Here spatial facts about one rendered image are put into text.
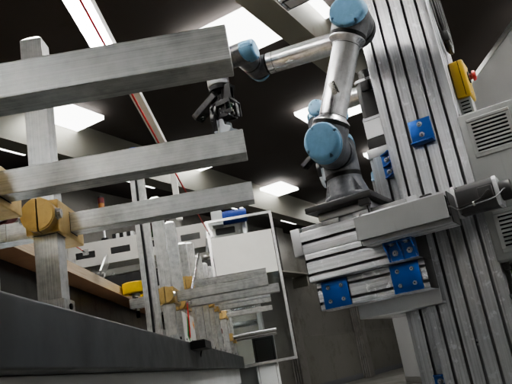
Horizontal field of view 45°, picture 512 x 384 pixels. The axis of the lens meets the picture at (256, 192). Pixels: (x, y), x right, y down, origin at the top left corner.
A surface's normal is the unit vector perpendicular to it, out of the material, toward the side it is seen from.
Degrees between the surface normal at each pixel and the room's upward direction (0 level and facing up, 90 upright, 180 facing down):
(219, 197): 90
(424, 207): 90
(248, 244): 90
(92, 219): 90
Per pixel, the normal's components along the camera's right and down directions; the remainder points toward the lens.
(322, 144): -0.42, -0.06
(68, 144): 0.85, -0.28
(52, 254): -0.04, -0.27
